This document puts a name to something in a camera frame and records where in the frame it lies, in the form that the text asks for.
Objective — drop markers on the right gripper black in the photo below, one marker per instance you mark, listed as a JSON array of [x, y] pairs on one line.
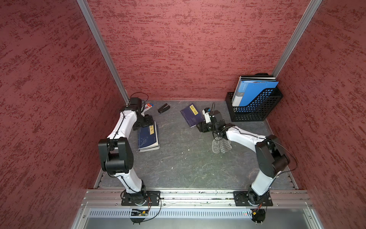
[[202, 128]]

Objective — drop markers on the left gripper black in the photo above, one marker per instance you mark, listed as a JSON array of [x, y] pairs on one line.
[[149, 121]]

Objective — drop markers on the grey knitted cloth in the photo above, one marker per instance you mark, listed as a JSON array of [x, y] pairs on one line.
[[221, 145]]

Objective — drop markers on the blue book Zhuangzi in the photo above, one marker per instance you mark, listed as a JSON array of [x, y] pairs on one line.
[[148, 136]]

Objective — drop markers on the blue book Tang poems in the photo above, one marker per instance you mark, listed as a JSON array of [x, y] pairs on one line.
[[192, 115]]

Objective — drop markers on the blue book Yuewei notes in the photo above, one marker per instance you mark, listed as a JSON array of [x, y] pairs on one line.
[[149, 149]]

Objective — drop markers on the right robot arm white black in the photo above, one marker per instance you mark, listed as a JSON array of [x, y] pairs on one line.
[[271, 155]]

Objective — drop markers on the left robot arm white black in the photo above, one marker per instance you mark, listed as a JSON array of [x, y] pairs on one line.
[[116, 155]]

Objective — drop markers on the white red pen package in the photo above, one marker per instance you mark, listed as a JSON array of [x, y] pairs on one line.
[[147, 107]]

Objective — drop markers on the black stapler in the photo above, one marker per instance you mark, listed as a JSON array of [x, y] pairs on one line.
[[163, 108]]

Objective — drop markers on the black mesh file holder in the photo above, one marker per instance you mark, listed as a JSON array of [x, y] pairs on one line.
[[258, 109]]

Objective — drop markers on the blue folder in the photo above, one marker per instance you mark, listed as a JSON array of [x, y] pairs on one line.
[[246, 91]]

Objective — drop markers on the dark folders behind blue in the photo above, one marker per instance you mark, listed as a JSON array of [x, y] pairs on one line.
[[258, 77]]

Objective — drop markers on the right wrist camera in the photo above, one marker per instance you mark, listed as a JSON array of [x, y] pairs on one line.
[[206, 113]]

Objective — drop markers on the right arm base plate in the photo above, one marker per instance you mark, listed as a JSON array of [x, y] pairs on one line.
[[251, 199]]

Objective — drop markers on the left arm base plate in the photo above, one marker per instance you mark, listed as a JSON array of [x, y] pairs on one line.
[[145, 199]]

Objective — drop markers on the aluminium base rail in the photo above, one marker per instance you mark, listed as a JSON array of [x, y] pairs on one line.
[[195, 203]]

